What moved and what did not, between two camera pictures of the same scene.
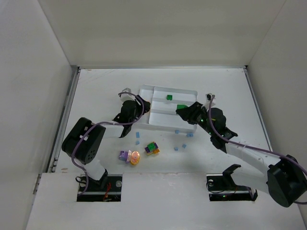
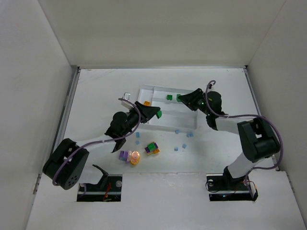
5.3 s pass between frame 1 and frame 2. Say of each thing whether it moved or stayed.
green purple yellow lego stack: stayed
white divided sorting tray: stayed
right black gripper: moved
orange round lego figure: stayed
